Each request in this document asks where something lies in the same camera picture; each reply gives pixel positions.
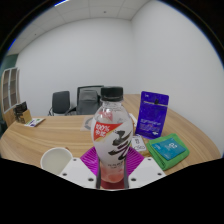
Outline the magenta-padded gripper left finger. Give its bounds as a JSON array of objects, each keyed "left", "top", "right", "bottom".
[{"left": 58, "top": 146, "right": 102, "bottom": 190}]

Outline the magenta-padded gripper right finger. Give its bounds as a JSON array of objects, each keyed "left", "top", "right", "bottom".
[{"left": 123, "top": 146, "right": 167, "bottom": 190}]

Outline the clear drink bottle black cap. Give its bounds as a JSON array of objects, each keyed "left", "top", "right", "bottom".
[{"left": 90, "top": 85, "right": 134, "bottom": 184}]

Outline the green cloth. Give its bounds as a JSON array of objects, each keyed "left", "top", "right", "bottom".
[{"left": 145, "top": 133, "right": 191, "bottom": 171}]

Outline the white speckled mug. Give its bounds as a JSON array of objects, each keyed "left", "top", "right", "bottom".
[{"left": 40, "top": 147, "right": 74, "bottom": 176}]

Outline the small white box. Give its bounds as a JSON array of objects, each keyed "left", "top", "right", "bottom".
[{"left": 130, "top": 134, "right": 148, "bottom": 153}]

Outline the blue flat packet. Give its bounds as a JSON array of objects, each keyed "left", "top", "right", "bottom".
[{"left": 152, "top": 138, "right": 187, "bottom": 161}]

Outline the clear plastic bag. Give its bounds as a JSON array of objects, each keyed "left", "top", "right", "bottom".
[{"left": 81, "top": 114, "right": 98, "bottom": 132}]

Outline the purple foil package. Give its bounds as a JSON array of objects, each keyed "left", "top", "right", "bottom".
[{"left": 134, "top": 90, "right": 170, "bottom": 140}]

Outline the wooden side desk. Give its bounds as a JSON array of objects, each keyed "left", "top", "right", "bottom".
[{"left": 122, "top": 93, "right": 142, "bottom": 116}]

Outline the grey mesh office chair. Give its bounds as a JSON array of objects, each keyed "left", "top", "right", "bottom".
[{"left": 68, "top": 85, "right": 105, "bottom": 116}]

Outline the brown carton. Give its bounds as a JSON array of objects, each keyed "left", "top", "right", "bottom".
[{"left": 14, "top": 109, "right": 33, "bottom": 125}]

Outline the black carton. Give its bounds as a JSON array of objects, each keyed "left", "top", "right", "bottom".
[{"left": 13, "top": 101, "right": 29, "bottom": 116}]

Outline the wooden shelf cabinet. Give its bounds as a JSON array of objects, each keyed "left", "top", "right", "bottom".
[{"left": 0, "top": 66, "right": 21, "bottom": 129}]

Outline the rectangular ceiling light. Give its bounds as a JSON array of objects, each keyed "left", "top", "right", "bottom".
[{"left": 54, "top": 0, "right": 70, "bottom": 7}]

